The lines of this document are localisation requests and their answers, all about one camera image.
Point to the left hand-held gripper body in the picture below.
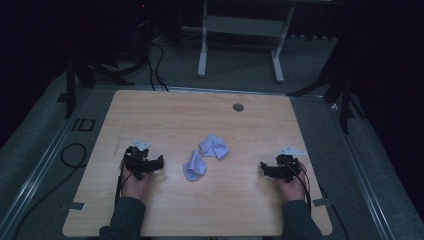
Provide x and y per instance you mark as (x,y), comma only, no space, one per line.
(138,163)

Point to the black metal stand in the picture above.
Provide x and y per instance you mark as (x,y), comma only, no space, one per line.
(345,106)
(70,90)

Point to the person's right hand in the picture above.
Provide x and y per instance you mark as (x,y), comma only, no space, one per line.
(294,190)

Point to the person's left hand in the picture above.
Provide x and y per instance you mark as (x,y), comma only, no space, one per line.
(135,187)

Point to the round grey table grommet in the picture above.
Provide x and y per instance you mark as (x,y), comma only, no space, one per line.
(238,107)

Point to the light purple sock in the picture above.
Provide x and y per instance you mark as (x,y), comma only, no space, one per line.
(194,166)
(213,146)

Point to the grey tape piece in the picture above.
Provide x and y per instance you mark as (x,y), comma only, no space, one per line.
(322,202)
(76,206)

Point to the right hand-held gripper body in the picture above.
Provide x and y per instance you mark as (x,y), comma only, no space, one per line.
(286,168)

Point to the white metal desk frame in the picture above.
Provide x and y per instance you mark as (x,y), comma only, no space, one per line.
(245,26)

